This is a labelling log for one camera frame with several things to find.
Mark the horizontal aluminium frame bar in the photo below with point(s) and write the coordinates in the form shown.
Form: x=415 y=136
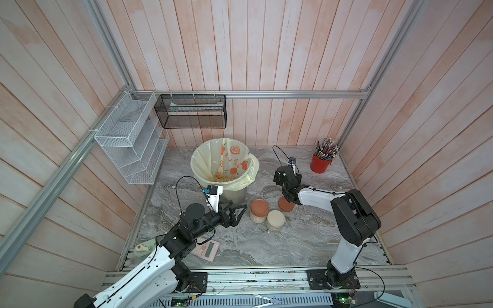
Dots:
x=279 y=94

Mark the brown jar lid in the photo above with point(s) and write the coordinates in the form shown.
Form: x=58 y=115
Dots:
x=284 y=205

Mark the white wire mesh shelf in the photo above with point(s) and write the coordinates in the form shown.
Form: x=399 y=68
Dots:
x=131 y=136

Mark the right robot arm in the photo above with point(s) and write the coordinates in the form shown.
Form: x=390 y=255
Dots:
x=356 y=220

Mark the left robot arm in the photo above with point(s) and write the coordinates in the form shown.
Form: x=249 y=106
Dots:
x=163 y=271

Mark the oatmeal jar with brown lid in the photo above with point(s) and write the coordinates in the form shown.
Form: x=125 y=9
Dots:
x=259 y=210

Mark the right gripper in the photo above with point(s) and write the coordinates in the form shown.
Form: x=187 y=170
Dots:
x=276 y=178

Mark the black wire mesh basket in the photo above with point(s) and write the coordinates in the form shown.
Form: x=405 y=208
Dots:
x=192 y=111

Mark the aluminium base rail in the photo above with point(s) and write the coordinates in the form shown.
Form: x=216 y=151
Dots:
x=242 y=282

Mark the pink calculator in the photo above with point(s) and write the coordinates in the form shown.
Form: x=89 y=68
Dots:
x=207 y=251

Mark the grey trash bin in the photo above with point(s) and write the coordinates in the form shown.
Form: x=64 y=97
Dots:
x=235 y=196

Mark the oatmeal jar with cream lid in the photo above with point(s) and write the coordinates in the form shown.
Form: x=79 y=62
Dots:
x=275 y=220

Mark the red pencil cup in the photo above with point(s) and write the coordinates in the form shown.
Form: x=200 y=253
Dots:
x=319 y=165

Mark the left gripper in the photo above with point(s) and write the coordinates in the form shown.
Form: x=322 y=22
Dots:
x=232 y=221

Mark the bundle of pencils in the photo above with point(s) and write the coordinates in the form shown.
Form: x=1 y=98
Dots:
x=327 y=150

